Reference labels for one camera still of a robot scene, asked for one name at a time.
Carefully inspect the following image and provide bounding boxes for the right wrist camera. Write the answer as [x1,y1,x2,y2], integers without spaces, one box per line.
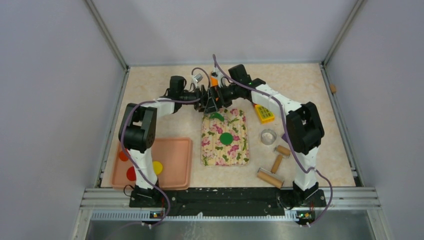
[210,67,223,81]

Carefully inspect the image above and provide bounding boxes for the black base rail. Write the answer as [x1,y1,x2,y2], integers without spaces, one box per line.
[129,187,327,219]

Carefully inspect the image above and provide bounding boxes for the orange dough disc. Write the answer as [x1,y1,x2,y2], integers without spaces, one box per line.
[118,151,129,162]

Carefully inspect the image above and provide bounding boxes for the colourful toy block stack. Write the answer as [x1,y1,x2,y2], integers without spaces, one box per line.
[253,104,275,124]

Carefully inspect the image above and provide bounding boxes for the round metal cutter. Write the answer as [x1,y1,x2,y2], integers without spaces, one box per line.
[260,129,277,146]

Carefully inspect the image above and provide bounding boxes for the small wooden knob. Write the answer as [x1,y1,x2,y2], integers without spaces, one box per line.
[329,84,337,94]

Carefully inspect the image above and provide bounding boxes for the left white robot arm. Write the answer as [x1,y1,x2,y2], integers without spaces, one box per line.
[118,75,212,207]

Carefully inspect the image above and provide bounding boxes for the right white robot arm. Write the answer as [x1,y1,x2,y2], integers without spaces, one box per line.
[223,64,325,206]

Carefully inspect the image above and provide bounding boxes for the red dough disc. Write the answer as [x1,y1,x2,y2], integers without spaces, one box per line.
[126,166,137,182]

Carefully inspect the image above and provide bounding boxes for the floral cutting board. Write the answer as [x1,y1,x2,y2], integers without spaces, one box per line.
[200,108,250,167]

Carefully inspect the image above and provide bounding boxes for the green dough scrap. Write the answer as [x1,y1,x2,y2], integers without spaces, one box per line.
[209,112,225,122]

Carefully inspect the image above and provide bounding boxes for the pink plastic tray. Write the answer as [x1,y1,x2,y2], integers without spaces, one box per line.
[110,137,193,190]

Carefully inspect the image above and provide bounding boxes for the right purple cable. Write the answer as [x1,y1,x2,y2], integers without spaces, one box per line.
[211,54,334,229]

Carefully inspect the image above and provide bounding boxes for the wooden double-ended roller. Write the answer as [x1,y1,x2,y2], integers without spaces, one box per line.
[256,145,291,189]

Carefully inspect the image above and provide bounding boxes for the yellow dough disc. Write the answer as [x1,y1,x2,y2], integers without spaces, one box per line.
[152,161,164,175]

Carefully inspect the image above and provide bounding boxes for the purple cube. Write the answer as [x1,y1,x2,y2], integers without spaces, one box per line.
[281,133,288,142]

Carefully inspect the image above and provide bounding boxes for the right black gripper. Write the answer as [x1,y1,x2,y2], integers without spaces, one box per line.
[204,84,241,116]

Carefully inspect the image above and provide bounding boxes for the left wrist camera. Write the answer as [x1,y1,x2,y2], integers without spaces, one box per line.
[191,73,204,85]

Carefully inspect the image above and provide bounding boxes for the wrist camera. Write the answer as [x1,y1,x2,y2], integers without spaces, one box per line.
[191,73,204,85]
[210,67,223,81]

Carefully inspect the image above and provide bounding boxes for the green dough disc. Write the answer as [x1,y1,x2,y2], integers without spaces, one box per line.
[219,132,234,146]

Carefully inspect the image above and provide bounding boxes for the orange toy microphone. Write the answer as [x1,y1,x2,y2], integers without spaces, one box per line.
[210,76,219,102]

